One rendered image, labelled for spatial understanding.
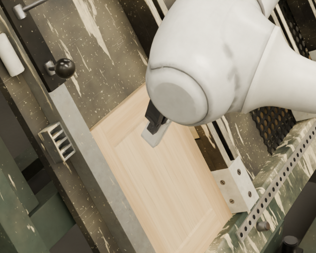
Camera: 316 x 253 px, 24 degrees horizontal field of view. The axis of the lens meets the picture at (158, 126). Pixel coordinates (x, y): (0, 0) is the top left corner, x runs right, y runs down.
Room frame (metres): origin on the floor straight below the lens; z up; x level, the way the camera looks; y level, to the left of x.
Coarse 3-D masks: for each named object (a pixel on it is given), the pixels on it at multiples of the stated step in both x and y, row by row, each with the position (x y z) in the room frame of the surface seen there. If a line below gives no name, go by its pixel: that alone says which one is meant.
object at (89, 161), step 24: (0, 24) 1.26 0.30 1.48; (24, 72) 1.23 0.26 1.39; (48, 96) 1.21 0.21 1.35; (48, 120) 1.21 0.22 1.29; (72, 120) 1.21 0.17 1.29; (72, 144) 1.18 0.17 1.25; (96, 144) 1.21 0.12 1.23; (96, 168) 1.17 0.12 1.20; (96, 192) 1.16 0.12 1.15; (120, 192) 1.18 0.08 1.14; (120, 216) 1.14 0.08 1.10; (120, 240) 1.13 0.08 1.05; (144, 240) 1.14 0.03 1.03
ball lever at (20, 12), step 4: (40, 0) 1.26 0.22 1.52; (44, 0) 1.26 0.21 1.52; (48, 0) 1.26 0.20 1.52; (32, 4) 1.26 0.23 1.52; (36, 4) 1.26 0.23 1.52; (40, 4) 1.26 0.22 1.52; (16, 8) 1.26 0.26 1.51; (20, 8) 1.26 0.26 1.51; (24, 8) 1.26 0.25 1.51; (28, 8) 1.26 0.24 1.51; (32, 8) 1.26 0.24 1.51; (16, 12) 1.25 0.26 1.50; (20, 12) 1.25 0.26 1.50; (24, 12) 1.26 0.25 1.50; (16, 16) 1.25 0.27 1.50; (20, 16) 1.25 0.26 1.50; (24, 16) 1.25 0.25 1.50
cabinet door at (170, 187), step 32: (128, 96) 1.40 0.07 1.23; (96, 128) 1.26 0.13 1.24; (128, 128) 1.32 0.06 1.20; (128, 160) 1.27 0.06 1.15; (160, 160) 1.34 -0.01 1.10; (192, 160) 1.40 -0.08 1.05; (128, 192) 1.22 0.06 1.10; (160, 192) 1.28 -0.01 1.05; (192, 192) 1.35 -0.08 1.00; (160, 224) 1.23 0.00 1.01; (192, 224) 1.29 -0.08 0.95; (224, 224) 1.36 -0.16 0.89
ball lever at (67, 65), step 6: (60, 60) 1.15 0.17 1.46; (66, 60) 1.15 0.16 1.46; (48, 66) 1.22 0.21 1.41; (54, 66) 1.20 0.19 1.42; (60, 66) 1.14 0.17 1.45; (66, 66) 1.14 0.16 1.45; (72, 66) 1.14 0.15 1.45; (48, 72) 1.22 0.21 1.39; (54, 72) 1.22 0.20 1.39; (60, 72) 1.13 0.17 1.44; (66, 72) 1.13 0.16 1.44; (72, 72) 1.14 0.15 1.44; (66, 78) 1.14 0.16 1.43
